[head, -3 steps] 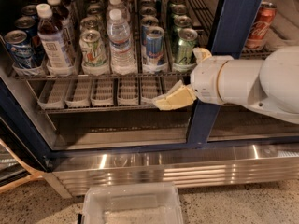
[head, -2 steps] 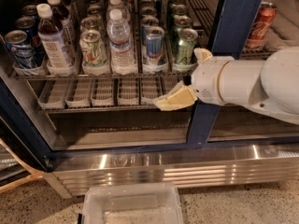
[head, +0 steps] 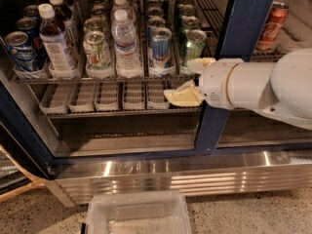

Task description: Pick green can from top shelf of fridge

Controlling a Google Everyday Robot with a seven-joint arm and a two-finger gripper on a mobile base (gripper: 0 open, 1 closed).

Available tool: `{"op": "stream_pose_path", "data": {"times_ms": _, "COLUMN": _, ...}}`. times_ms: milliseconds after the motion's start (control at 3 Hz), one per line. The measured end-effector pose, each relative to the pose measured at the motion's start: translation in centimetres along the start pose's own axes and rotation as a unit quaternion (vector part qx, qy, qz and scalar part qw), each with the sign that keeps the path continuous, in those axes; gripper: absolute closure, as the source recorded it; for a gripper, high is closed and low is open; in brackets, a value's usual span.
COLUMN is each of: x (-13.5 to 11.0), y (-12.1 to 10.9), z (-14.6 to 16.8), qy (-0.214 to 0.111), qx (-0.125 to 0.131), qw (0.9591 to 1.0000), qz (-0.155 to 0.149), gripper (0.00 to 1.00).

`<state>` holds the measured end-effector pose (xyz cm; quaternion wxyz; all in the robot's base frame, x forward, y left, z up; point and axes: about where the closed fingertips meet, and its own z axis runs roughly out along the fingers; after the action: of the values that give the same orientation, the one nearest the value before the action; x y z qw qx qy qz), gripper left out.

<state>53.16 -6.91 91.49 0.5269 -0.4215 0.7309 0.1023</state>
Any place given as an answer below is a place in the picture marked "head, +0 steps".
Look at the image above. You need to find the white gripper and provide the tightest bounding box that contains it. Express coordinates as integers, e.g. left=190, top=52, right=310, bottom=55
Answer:
left=164, top=58, right=244, bottom=110

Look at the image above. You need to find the green soda can front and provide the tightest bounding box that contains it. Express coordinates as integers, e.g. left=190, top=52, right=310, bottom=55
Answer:
left=180, top=29, right=207, bottom=75

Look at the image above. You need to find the green soda can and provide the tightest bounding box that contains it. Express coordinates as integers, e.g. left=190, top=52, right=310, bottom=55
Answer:
left=180, top=29, right=207, bottom=75
left=177, top=5, right=196, bottom=19
left=175, top=0, right=194, bottom=8
left=179, top=16, right=201, bottom=37

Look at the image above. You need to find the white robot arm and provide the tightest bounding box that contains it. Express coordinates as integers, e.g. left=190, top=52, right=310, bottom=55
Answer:
left=164, top=48, right=312, bottom=130

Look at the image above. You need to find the blue energy drink can front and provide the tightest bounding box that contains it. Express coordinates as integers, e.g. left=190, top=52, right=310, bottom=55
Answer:
left=152, top=27, right=172, bottom=68

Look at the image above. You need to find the blue energy drink can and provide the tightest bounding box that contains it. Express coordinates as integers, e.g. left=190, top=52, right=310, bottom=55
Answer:
left=147, top=17, right=166, bottom=48
left=152, top=27, right=172, bottom=68

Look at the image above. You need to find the red cola can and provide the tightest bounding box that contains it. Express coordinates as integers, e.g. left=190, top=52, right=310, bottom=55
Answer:
left=255, top=1, right=289, bottom=52

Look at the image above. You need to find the steel fridge base grille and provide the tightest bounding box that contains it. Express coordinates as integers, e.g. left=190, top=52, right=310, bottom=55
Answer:
left=46, top=149, right=312, bottom=207

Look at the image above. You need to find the white green can front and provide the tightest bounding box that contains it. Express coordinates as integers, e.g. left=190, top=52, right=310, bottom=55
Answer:
left=83, top=31, right=112, bottom=70

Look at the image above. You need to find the white green can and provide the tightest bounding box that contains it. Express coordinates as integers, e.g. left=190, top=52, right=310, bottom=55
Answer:
left=83, top=31, right=112, bottom=70
left=84, top=17, right=103, bottom=33

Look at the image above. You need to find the blue pepsi can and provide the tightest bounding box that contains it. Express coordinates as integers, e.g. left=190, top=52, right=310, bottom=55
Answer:
left=4, top=31, right=38, bottom=72
left=16, top=17, right=47, bottom=65

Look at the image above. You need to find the blue pepsi can front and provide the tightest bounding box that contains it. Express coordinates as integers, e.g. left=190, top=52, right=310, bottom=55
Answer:
left=4, top=31, right=38, bottom=72

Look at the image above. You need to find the clear water bottle front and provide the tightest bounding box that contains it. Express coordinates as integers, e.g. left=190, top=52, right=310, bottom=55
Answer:
left=111, top=9, right=141, bottom=78

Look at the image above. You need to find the clear water bottle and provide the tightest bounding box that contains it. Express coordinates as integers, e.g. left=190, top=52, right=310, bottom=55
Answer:
left=111, top=0, right=137, bottom=22
left=111, top=9, right=141, bottom=78

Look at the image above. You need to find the clear plastic bin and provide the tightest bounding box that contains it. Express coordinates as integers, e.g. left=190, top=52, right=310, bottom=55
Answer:
left=84, top=190, right=192, bottom=234

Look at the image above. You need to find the iced tea bottle front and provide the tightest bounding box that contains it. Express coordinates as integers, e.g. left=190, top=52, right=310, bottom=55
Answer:
left=38, top=4, right=77, bottom=71

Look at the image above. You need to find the iced tea bottle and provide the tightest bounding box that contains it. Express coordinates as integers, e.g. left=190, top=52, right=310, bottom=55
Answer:
left=49, top=0, right=78, bottom=44
left=38, top=4, right=77, bottom=71

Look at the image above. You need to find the blue fridge door frame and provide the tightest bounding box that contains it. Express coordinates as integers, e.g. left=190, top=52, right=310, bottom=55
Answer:
left=195, top=0, right=274, bottom=151

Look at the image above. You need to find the lower wire shelf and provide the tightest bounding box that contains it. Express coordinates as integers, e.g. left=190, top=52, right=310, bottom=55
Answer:
left=40, top=79, right=201, bottom=118

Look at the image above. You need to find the wire shelf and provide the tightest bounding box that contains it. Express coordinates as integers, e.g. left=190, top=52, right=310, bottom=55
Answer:
left=40, top=79, right=201, bottom=118
left=13, top=32, right=312, bottom=85

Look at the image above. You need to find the top wire shelf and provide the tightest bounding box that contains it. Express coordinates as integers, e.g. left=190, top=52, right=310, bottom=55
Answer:
left=13, top=32, right=312, bottom=85

